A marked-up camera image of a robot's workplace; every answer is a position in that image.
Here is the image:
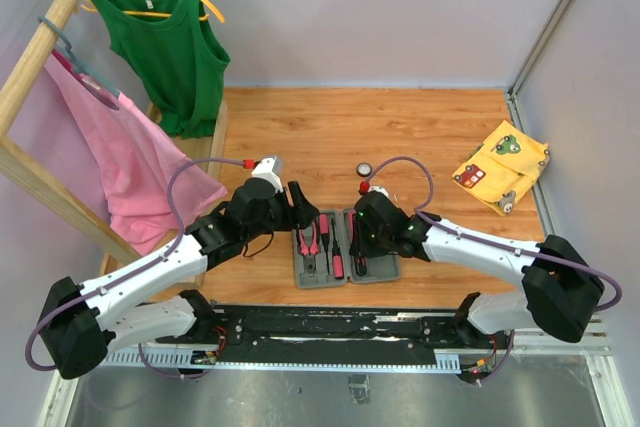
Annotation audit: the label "grey plastic tool case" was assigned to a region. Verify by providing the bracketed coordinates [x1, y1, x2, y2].
[292, 209, 401, 289]

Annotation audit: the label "pink handled pliers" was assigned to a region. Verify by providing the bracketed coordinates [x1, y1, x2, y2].
[296, 221, 320, 276]

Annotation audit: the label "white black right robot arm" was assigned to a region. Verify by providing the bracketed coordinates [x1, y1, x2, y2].
[354, 191, 604, 347]

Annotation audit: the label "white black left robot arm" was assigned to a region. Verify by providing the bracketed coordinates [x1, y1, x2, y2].
[39, 178, 319, 380]

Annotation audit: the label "black electrical tape roll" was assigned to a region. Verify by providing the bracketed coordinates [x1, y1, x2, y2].
[356, 162, 373, 178]

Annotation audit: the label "pink shirt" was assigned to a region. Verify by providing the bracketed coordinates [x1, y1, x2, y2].
[43, 51, 229, 257]

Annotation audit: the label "yellow patterned cloth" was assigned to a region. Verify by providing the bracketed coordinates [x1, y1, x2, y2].
[451, 121, 550, 216]

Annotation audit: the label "green tank top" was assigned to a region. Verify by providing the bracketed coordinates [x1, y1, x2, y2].
[90, 0, 231, 138]

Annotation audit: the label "grey clothes hanger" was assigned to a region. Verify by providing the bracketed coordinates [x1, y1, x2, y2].
[38, 16, 120, 111]

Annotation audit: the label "wooden clothes rack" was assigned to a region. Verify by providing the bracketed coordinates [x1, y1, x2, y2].
[0, 0, 229, 290]

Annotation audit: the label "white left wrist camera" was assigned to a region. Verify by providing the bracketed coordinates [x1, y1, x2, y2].
[243, 155, 284, 192]

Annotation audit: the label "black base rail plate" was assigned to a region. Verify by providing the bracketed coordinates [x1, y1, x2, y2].
[156, 304, 506, 366]

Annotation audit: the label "aluminium frame post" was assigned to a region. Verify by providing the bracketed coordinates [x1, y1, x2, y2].
[506, 0, 576, 101]

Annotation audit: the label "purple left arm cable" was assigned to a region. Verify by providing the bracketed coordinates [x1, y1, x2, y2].
[25, 156, 256, 381]

